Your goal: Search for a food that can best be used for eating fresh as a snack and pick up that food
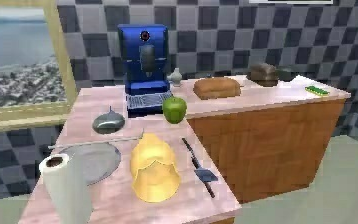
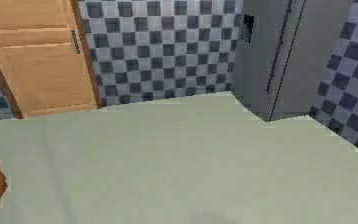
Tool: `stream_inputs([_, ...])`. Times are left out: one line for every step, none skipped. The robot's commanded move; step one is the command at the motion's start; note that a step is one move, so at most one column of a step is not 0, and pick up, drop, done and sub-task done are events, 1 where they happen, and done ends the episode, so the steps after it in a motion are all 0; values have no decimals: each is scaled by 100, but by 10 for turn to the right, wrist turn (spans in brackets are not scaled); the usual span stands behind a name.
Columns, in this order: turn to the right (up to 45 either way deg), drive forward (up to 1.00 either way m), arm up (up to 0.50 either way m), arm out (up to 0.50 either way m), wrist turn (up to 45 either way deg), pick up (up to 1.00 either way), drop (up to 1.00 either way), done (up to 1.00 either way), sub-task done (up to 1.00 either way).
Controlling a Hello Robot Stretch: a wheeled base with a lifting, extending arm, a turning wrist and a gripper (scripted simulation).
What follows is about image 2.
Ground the dark door handle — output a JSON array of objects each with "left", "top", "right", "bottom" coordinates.
[{"left": 70, "top": 29, "right": 82, "bottom": 55}]

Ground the grey fridge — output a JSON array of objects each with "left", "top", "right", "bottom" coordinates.
[{"left": 230, "top": 0, "right": 355, "bottom": 123}]

